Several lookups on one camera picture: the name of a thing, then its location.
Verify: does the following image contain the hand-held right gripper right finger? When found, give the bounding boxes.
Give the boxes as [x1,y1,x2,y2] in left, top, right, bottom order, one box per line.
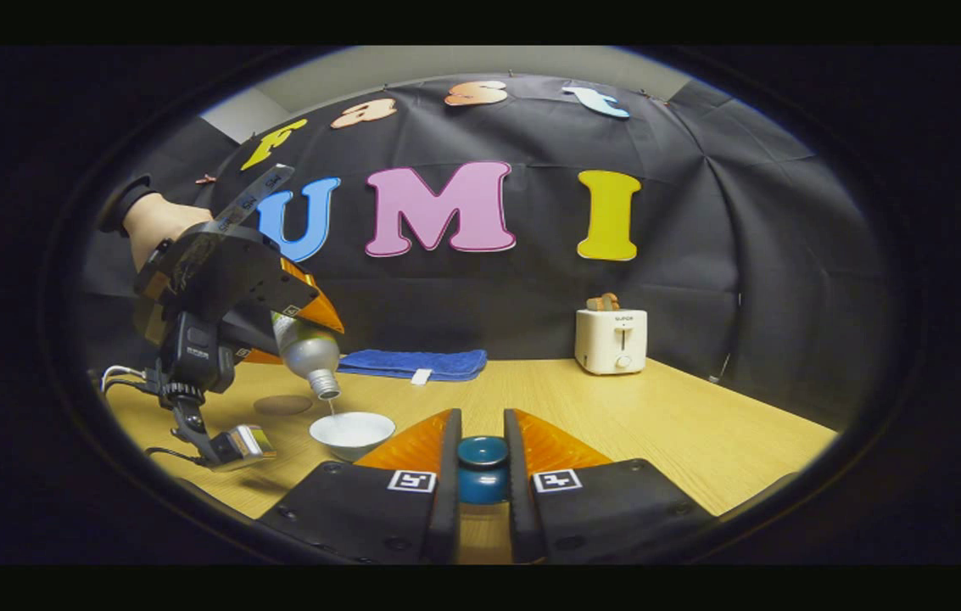
[504,408,714,565]

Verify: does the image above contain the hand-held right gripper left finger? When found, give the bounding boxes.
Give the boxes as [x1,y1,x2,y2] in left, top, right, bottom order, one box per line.
[255,408,462,565]

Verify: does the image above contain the silver green water bottle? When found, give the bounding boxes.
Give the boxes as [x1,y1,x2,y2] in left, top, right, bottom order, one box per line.
[271,311,343,401]

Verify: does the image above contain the round brown coaster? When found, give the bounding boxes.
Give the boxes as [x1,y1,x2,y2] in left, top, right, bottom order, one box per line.
[254,395,314,417]

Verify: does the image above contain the teal white teacup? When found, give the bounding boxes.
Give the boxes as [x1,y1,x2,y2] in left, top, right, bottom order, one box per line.
[309,412,397,462]

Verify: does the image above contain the teal teacup lid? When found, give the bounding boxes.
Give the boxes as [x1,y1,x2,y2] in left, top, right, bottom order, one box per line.
[456,435,510,506]

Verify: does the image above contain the folded blue towel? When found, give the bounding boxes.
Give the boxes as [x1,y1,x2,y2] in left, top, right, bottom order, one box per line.
[337,349,488,385]

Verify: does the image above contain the white toaster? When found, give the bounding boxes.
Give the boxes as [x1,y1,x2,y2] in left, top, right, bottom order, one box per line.
[574,309,649,376]

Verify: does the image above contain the black backdrop cloth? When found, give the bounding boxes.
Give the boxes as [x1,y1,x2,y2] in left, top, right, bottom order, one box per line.
[77,75,892,429]

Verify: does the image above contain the grey printed strap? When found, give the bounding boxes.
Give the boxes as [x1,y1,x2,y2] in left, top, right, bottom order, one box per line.
[213,164,296,234]

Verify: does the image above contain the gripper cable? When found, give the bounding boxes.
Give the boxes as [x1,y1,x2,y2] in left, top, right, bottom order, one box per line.
[98,363,165,398]

